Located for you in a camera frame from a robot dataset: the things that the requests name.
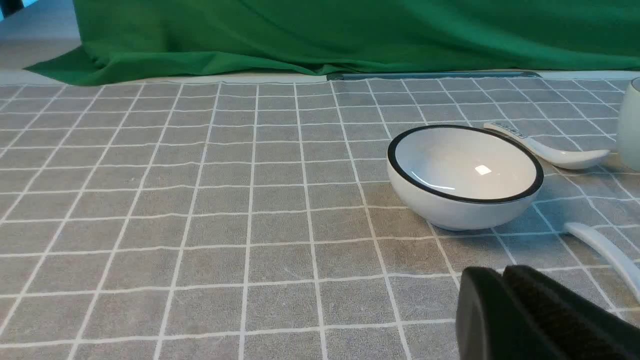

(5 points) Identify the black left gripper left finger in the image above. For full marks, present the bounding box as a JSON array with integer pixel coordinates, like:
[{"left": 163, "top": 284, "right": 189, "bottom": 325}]
[{"left": 455, "top": 266, "right": 566, "bottom": 360}]

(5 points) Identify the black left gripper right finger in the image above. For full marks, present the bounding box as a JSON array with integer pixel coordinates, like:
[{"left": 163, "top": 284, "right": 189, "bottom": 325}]
[{"left": 502, "top": 265, "right": 639, "bottom": 360}]

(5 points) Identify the pale plain ceramic spoon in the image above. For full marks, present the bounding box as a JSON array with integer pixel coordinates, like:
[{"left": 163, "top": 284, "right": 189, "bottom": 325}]
[{"left": 563, "top": 222, "right": 640, "bottom": 301}]

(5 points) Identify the white bowl black rim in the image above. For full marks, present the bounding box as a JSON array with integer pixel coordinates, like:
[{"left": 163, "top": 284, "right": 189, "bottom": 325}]
[{"left": 386, "top": 125, "right": 544, "bottom": 231}]

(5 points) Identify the white spoon with black print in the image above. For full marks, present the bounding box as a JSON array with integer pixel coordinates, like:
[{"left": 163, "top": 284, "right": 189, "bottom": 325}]
[{"left": 483, "top": 121, "right": 611, "bottom": 170}]

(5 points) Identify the white cup black rim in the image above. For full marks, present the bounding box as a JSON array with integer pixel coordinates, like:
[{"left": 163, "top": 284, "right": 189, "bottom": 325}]
[{"left": 615, "top": 77, "right": 640, "bottom": 172}]

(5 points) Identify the green backdrop cloth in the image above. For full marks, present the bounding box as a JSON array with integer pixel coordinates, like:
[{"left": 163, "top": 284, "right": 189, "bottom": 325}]
[{"left": 27, "top": 0, "right": 640, "bottom": 86}]

